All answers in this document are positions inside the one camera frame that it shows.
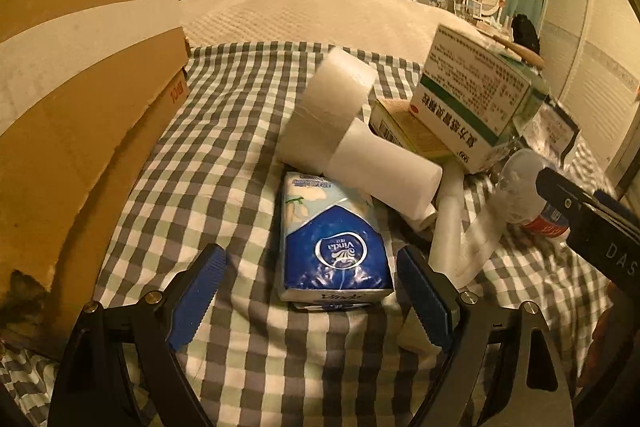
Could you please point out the white louvered wardrobe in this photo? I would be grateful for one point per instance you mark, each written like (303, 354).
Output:
(590, 57)

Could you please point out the clear plastic package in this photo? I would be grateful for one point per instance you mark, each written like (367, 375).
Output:
(557, 129)

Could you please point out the white plastic bag roll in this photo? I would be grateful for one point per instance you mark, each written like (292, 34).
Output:
(447, 227)

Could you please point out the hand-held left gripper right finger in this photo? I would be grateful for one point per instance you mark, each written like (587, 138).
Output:
(425, 302)

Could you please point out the white and green medicine box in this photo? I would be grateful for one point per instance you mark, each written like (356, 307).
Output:
(475, 77)

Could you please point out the blue tissue pack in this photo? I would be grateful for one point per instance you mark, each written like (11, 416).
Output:
(335, 252)

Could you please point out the tan cardboard carton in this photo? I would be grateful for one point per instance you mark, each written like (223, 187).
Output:
(405, 127)

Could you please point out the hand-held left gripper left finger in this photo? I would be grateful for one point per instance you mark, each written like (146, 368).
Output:
(197, 302)

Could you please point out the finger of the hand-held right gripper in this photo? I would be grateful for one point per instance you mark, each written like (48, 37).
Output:
(560, 192)

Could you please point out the white quilt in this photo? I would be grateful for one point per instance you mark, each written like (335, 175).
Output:
(300, 17)

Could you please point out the grey checkered bed sheet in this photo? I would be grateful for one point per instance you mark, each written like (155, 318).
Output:
(225, 157)

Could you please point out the black bag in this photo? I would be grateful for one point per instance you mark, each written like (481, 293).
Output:
(525, 32)

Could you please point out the clear bottle with red label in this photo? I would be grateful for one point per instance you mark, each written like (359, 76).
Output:
(520, 187)

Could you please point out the large brown cardboard box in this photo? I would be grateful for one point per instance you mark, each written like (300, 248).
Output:
(75, 132)

